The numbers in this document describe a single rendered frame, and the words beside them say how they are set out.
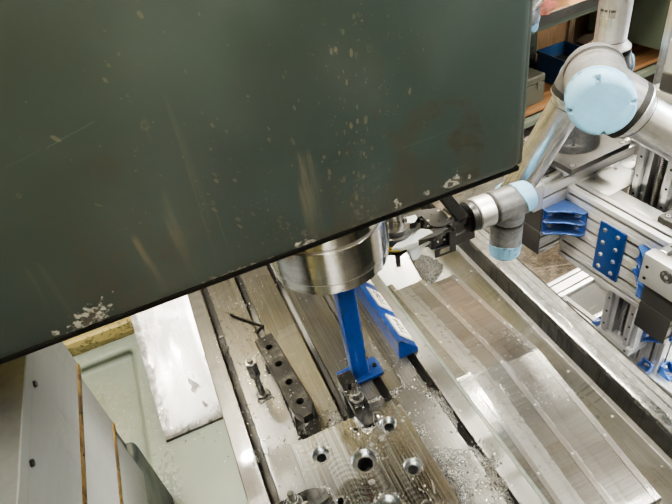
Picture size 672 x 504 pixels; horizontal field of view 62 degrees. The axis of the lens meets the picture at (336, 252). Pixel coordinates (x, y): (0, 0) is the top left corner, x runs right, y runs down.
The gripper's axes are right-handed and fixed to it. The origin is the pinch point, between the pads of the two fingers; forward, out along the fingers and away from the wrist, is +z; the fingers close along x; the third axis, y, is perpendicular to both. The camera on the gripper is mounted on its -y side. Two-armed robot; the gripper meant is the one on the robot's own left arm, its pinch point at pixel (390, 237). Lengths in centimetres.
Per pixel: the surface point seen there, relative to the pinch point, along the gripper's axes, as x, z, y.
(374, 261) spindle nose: -38, 19, -29
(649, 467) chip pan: -45, -39, 53
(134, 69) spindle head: -44, 38, -60
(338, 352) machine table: 1.7, 15.7, 30.0
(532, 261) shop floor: 84, -112, 117
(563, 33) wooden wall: 248, -260, 80
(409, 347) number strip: -7.2, 1.0, 27.4
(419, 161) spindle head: -44, 15, -45
